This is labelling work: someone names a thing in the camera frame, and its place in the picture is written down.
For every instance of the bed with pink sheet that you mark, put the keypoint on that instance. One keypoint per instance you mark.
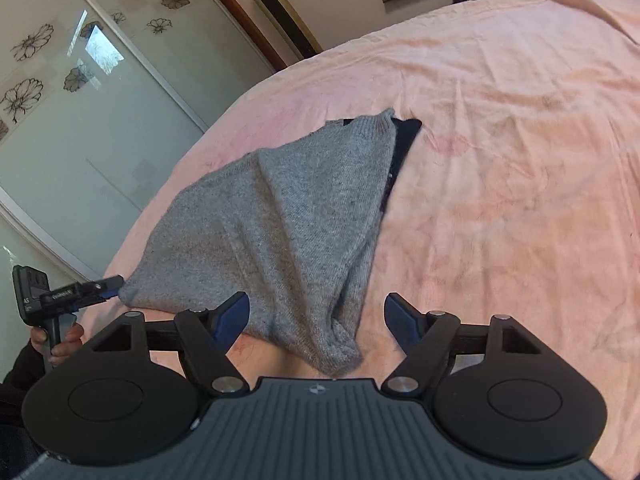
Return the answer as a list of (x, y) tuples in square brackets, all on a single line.
[(500, 160)]

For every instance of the brown wooden door frame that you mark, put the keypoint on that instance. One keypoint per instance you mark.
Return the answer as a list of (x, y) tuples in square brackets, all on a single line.
[(240, 10)]

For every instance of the frosted glass wardrobe door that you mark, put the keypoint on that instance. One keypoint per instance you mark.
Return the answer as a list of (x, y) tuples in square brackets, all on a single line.
[(100, 135)]

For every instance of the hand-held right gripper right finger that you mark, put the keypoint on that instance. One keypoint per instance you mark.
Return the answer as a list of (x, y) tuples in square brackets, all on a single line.
[(402, 321)]

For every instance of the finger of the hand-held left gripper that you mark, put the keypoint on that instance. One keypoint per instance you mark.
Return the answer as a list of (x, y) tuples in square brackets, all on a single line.
[(107, 280), (100, 298)]

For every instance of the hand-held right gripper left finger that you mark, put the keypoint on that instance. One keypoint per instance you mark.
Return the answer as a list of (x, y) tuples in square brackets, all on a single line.
[(231, 317)]

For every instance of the gold tower fan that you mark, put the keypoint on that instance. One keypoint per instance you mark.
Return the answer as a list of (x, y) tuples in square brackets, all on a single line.
[(282, 10)]

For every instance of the person's left hand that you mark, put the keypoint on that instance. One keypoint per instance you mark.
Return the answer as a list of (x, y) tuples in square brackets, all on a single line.
[(67, 342)]

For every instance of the person's left forearm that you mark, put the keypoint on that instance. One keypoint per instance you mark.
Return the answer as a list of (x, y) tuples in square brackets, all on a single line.
[(15, 385)]

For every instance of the grey sweater with navy sleeves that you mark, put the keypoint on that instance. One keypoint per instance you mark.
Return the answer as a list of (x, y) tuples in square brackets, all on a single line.
[(300, 210)]

